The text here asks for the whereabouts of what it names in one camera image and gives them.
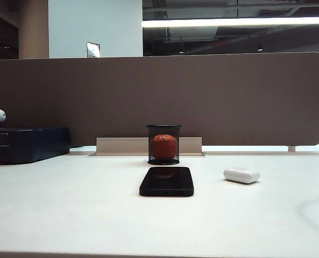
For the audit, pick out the orange ball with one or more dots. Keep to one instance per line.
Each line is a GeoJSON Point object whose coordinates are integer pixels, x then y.
{"type": "Point", "coordinates": [163, 146]}

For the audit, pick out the silver wall plate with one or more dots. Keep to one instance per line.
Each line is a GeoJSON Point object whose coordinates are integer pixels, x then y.
{"type": "Point", "coordinates": [92, 49]}

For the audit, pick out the dark blue tool case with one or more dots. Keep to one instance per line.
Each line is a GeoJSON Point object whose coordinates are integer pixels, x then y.
{"type": "Point", "coordinates": [27, 145]}

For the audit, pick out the black smartphone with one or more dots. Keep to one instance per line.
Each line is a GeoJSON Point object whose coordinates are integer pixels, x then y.
{"type": "Point", "coordinates": [166, 182]}

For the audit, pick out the white ceiling light strip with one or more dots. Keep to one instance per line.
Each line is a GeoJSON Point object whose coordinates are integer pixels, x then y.
{"type": "Point", "coordinates": [229, 22]}

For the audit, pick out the brown fabric desk partition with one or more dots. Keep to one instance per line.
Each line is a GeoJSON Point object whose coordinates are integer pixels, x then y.
{"type": "Point", "coordinates": [159, 88]}

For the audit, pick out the black mesh pen holder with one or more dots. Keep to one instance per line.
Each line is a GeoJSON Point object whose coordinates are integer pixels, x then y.
{"type": "Point", "coordinates": [162, 162]}

